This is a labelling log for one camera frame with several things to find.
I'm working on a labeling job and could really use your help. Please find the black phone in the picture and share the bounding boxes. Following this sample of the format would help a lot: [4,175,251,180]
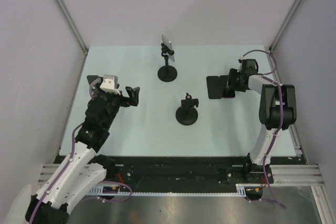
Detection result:
[206,76,222,100]

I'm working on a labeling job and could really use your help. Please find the rusty base phone stand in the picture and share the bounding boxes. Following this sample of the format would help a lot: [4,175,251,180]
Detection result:
[87,75,101,94]

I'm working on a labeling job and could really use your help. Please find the black stand holding white phone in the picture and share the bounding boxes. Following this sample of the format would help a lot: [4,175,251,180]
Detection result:
[157,46,177,82]

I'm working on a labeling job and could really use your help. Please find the black stand holding purple phone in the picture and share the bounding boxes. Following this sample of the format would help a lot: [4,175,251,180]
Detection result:
[175,93,199,126]

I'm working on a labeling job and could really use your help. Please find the white silver phone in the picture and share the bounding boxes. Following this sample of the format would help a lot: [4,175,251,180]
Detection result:
[161,35,175,62]

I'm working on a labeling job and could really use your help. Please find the purple phone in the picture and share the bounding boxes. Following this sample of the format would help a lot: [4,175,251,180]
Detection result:
[219,75,235,98]

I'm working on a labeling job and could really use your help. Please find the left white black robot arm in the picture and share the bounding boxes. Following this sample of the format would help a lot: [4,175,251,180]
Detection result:
[25,84,140,223]

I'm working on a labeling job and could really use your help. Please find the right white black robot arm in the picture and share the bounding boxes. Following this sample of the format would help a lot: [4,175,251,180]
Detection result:
[222,59,297,183]

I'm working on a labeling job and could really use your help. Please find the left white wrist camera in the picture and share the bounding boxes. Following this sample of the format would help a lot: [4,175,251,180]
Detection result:
[100,74,121,95]

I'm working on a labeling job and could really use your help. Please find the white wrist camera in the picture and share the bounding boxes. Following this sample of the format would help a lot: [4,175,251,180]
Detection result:
[238,56,245,72]
[100,74,121,95]

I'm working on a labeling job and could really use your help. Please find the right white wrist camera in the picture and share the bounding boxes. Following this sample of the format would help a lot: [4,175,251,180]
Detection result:
[238,56,245,72]

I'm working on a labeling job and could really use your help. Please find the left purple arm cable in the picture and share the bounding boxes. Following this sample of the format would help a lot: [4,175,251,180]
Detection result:
[27,77,133,224]

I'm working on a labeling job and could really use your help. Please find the white slotted cable duct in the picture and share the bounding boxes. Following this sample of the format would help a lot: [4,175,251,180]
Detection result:
[87,184,263,198]

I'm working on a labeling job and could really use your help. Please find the right aluminium frame post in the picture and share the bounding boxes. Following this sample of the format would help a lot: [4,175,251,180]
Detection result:
[268,0,303,52]

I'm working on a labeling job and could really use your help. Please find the aluminium frame post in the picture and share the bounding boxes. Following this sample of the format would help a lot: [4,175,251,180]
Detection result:
[268,0,303,52]
[54,0,89,56]

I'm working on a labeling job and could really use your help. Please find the left aluminium frame post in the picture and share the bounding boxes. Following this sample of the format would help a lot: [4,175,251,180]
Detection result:
[54,0,89,56]

